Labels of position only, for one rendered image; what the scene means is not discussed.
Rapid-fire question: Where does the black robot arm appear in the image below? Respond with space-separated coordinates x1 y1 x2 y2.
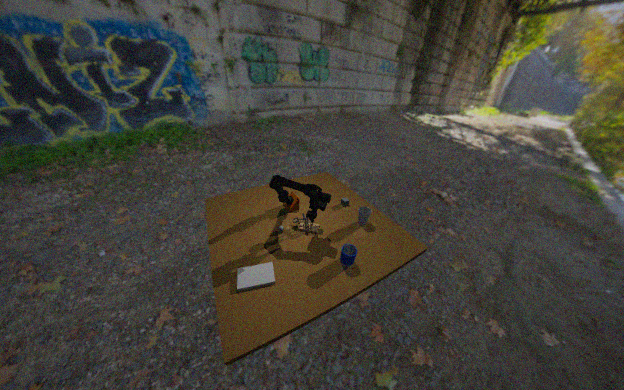
269 175 331 211

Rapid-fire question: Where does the white flat rectangular slab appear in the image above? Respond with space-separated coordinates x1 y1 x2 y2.
237 261 275 291

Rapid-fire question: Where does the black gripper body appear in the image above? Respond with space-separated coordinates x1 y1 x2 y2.
306 200 319 219

